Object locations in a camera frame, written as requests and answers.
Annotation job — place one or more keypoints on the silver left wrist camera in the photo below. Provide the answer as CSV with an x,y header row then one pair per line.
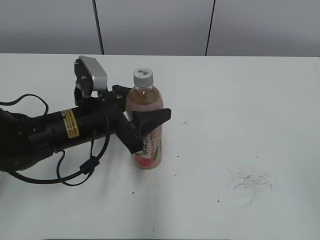
x,y
90,76

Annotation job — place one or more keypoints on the white bottle cap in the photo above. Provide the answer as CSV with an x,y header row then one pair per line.
x,y
143,77

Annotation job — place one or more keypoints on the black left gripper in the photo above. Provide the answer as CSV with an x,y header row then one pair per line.
x,y
106,115

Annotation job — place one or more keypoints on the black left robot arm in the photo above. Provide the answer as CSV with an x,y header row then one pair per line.
x,y
25,141

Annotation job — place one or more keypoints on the peach oolong tea bottle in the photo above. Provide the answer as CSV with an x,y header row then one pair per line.
x,y
145,100

